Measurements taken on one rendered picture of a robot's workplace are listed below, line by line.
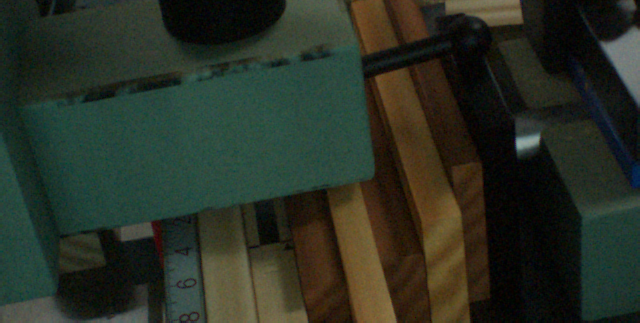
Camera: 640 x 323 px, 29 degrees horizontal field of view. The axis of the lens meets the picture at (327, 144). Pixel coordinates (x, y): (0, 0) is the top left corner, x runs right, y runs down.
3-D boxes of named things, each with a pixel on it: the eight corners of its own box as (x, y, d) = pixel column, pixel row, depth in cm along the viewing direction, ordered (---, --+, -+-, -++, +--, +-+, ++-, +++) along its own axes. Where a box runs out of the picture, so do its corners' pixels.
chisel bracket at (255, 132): (382, 209, 54) (360, 42, 49) (60, 270, 53) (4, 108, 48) (354, 113, 60) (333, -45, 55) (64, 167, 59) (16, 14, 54)
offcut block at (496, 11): (520, 49, 72) (518, -8, 69) (526, 80, 69) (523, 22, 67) (449, 55, 72) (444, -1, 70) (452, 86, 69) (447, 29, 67)
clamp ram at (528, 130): (653, 258, 56) (660, 93, 51) (490, 290, 56) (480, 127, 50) (591, 142, 63) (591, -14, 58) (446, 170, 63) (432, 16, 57)
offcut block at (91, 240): (41, 238, 79) (22, 182, 77) (108, 226, 79) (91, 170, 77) (38, 278, 76) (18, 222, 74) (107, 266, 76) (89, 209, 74)
